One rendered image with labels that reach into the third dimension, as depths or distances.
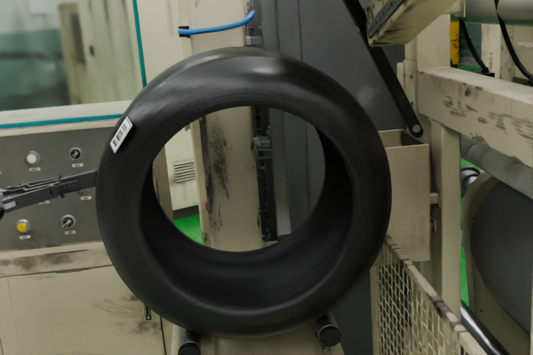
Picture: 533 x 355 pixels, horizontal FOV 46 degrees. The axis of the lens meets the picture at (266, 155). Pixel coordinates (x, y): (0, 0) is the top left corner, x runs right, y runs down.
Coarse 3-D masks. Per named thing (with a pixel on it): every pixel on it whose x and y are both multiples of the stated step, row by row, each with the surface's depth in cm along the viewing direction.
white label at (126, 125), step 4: (124, 120) 113; (128, 120) 111; (124, 124) 112; (128, 124) 110; (120, 128) 113; (124, 128) 111; (128, 128) 110; (120, 132) 112; (124, 132) 111; (116, 136) 113; (120, 136) 111; (124, 136) 110; (112, 140) 113; (116, 140) 112; (120, 140) 111; (112, 144) 113; (116, 144) 111; (120, 144) 110; (112, 148) 112; (116, 148) 111
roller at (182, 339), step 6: (180, 330) 128; (186, 330) 126; (180, 336) 126; (186, 336) 124; (192, 336) 124; (198, 336) 126; (180, 342) 123; (186, 342) 122; (192, 342) 122; (198, 342) 124; (180, 348) 122; (186, 348) 121; (192, 348) 122; (198, 348) 122; (180, 354) 122; (186, 354) 122; (192, 354) 122; (198, 354) 122
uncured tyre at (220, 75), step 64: (192, 64) 114; (256, 64) 112; (320, 128) 113; (128, 192) 112; (384, 192) 119; (128, 256) 116; (192, 256) 146; (256, 256) 148; (320, 256) 145; (192, 320) 120; (256, 320) 121
